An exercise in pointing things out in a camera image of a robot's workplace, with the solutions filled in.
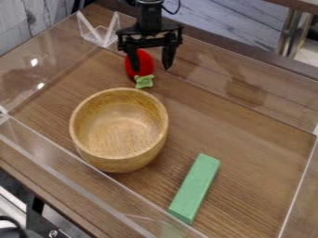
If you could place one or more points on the round wooden bowl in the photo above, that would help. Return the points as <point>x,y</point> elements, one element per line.
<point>119,129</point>

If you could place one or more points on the metal table leg background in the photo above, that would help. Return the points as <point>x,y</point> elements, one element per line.
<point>294,32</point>

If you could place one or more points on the green rectangular block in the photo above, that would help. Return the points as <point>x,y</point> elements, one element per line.
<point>189,198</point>

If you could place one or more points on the clear acrylic corner bracket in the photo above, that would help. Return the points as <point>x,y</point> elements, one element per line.
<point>100,35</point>

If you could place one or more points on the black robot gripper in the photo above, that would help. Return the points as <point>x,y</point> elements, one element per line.
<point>133,38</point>

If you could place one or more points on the black table frame leg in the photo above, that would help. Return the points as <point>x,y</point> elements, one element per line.
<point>38,223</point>

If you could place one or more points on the red plush strawberry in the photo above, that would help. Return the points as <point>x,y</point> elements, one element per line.
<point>145,75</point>

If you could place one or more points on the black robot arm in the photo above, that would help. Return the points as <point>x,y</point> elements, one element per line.
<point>149,15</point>

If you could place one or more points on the clear acrylic tray wall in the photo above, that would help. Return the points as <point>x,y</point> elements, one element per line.
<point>107,210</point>

